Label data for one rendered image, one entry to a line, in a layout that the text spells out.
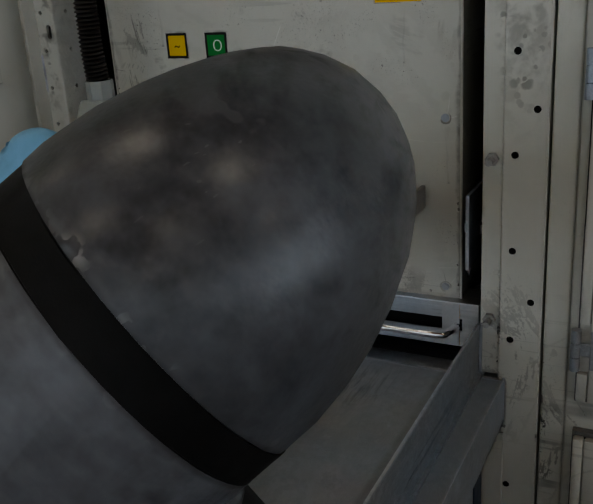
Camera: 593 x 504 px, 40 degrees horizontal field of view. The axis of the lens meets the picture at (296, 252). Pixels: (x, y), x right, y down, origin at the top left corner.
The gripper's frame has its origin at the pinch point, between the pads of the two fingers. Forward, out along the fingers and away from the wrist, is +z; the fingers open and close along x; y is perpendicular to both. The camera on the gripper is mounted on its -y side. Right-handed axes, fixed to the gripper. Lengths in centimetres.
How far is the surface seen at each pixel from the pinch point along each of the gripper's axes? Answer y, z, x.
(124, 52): -22.6, 3.6, 25.5
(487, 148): 27.9, 5.1, 14.2
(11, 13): -36.4, -4.0, 28.2
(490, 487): 28.8, 25.7, -23.9
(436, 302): 21.1, 17.3, -2.2
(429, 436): 27.1, -0.1, -17.0
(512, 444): 31.4, 22.7, -17.9
